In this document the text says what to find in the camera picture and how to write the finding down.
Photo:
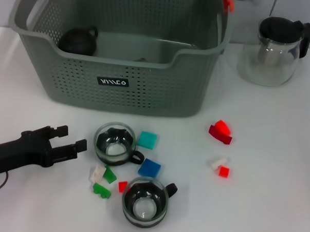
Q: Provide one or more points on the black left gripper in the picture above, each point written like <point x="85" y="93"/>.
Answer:
<point x="19" y="153"/>

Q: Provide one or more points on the white toy brick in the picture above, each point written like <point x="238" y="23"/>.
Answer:
<point x="216" y="163"/>
<point x="97" y="173"/>

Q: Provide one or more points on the green sloped toy brick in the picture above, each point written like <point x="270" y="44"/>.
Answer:
<point x="110" y="175"/>

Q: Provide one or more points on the small red toy brick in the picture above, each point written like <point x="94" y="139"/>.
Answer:
<point x="122" y="187"/>
<point x="223" y="172"/>

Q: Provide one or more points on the dark red toy brick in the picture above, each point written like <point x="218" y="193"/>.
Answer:
<point x="218" y="136"/>

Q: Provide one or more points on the bright red toy brick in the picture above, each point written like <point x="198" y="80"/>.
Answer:
<point x="221" y="127"/>

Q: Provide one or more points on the grey perforated plastic storage bin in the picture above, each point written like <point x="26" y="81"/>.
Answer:
<point x="145" y="92"/>

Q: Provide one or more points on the green notched toy brick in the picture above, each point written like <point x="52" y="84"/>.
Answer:
<point x="100" y="189"/>

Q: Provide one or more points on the teal square toy brick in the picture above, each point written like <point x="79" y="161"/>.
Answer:
<point x="147" y="140"/>

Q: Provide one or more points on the blue square toy brick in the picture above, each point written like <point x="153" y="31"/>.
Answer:
<point x="148" y="168"/>

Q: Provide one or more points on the black ceramic teapot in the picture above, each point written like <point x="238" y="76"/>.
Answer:
<point x="76" y="42"/>

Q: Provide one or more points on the glass teapot with black lid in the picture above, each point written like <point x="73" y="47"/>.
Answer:
<point x="267" y="70"/>

